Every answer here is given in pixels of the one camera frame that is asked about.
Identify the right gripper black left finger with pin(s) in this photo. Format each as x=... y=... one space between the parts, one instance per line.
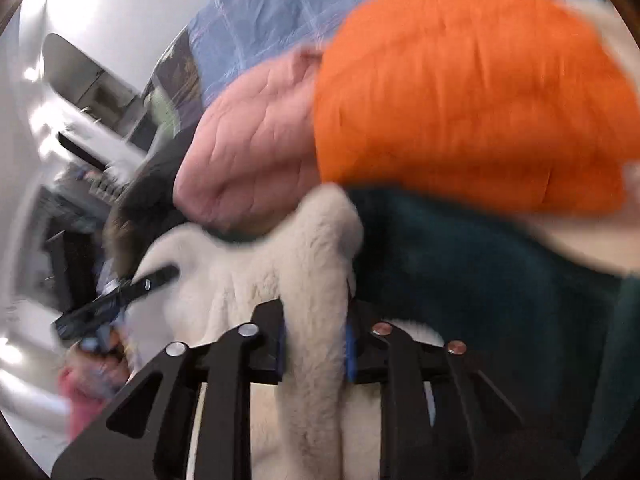
x=186 y=414

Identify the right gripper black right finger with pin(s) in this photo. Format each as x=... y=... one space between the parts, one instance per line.
x=441 y=416

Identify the dark green sweatshirt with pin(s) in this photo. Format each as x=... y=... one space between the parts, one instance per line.
x=560 y=341

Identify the pink left sleeve forearm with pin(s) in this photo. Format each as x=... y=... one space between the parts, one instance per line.
x=84 y=407

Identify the person's left hand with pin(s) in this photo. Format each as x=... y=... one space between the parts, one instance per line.
x=97 y=374

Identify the cream patterned fleece blanket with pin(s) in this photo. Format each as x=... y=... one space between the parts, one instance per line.
x=206 y=300

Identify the white desk furniture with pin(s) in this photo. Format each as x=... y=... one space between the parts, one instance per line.
x=35 y=166

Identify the pink quilted jacket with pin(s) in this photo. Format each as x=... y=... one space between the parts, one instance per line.
x=252 y=158

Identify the dark floral pillow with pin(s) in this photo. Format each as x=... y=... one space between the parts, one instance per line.
x=173 y=95

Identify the orange puffer jacket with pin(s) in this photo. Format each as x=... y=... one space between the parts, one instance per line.
x=509 y=105

